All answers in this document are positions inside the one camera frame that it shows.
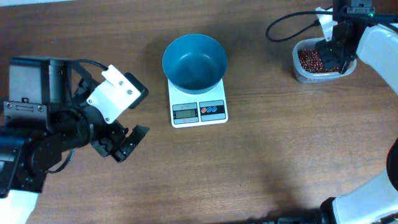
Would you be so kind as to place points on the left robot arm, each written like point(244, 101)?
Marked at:
point(54, 107)

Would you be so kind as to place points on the white digital kitchen scale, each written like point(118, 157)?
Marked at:
point(188, 110)

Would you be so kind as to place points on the teal plastic bowl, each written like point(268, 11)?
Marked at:
point(195, 63)

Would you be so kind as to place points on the red adzuki beans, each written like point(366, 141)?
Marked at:
point(311, 62)

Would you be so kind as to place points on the clear plastic food container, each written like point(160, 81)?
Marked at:
point(304, 76)

